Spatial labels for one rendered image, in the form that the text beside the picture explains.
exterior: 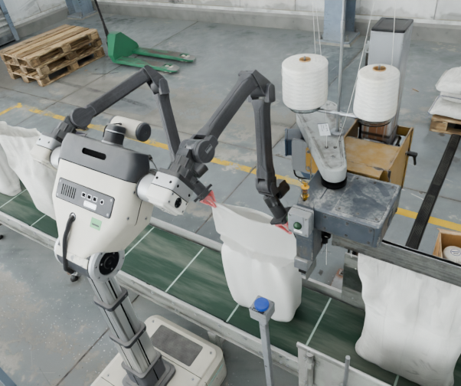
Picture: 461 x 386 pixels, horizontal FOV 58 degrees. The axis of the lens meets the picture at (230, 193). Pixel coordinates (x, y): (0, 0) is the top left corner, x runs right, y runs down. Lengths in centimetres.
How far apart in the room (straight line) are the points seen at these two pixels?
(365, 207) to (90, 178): 93
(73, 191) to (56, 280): 187
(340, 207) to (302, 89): 43
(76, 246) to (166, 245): 125
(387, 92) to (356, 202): 37
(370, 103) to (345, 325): 122
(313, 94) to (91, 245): 93
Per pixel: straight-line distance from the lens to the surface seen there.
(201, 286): 246
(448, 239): 306
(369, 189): 151
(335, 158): 150
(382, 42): 162
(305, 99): 154
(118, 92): 186
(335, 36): 645
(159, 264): 264
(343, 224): 142
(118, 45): 685
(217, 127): 145
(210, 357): 235
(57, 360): 296
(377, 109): 147
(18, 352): 312
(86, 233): 152
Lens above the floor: 228
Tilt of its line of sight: 39 degrees down
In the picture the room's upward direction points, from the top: 8 degrees counter-clockwise
